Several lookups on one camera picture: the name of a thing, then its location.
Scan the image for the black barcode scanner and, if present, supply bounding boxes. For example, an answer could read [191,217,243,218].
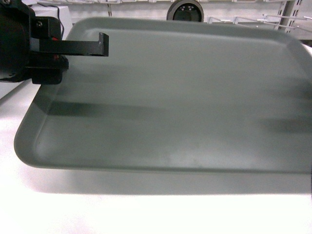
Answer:
[166,0,204,22]

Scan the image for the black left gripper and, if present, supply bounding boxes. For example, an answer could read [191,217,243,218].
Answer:
[0,0,109,85]

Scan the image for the black power cable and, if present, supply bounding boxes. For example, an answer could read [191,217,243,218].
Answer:
[55,5,65,37]

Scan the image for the grey-green rectangular serving tray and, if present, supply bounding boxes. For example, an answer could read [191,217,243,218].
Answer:
[14,18,312,174]

